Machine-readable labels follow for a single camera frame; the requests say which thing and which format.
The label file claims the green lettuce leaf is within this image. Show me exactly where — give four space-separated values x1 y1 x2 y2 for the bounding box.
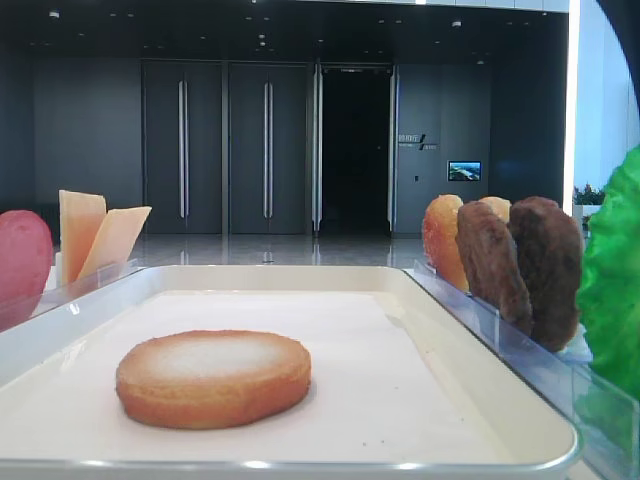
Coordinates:
577 148 639 399

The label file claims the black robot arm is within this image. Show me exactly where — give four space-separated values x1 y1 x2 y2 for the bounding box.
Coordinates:
598 0 640 103

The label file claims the front bread bun slice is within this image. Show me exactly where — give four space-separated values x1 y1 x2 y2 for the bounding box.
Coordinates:
422 194 469 292

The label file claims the bread bun slice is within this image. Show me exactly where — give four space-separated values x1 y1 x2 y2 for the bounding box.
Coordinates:
422 194 469 292
480 196 511 223

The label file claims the left brown meat patty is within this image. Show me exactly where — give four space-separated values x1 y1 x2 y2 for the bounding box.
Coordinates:
456 201 533 336

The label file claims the brown meat patty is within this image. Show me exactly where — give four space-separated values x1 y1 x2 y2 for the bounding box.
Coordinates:
456 201 533 336
508 196 583 352

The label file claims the rear bread bun slice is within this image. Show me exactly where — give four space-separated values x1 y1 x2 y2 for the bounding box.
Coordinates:
480 196 511 223

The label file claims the round bread slice on tray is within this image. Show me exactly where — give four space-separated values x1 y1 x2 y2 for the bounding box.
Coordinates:
116 330 312 430

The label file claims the front yellow cheese slice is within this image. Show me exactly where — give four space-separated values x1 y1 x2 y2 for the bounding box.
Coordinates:
77 206 152 279

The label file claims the yellow cheese slice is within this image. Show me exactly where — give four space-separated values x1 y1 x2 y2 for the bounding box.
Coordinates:
77 206 152 279
59 190 106 285

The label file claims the right brown meat patty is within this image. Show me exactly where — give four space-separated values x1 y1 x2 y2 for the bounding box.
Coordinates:
508 196 583 352

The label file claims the rear yellow cheese slice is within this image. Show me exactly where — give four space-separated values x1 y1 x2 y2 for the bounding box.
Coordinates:
59 190 106 285

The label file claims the white paper tray liner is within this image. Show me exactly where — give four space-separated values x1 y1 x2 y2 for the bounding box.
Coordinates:
1 292 508 464

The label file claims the white rectangular tray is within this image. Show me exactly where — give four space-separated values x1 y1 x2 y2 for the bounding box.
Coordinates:
1 265 583 479

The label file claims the potted flowers planter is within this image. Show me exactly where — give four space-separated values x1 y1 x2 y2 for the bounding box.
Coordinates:
573 184 605 236

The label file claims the clear acrylic left rack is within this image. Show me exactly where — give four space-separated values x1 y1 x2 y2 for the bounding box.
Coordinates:
1 259 142 332

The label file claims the clear acrylic rack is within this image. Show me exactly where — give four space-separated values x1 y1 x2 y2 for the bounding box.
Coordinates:
407 260 639 479
1 259 142 332

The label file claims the clear acrylic right rack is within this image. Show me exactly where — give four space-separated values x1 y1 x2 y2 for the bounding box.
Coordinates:
407 260 639 479

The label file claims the wall display screen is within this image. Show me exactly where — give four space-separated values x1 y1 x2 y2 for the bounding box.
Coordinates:
447 161 482 182

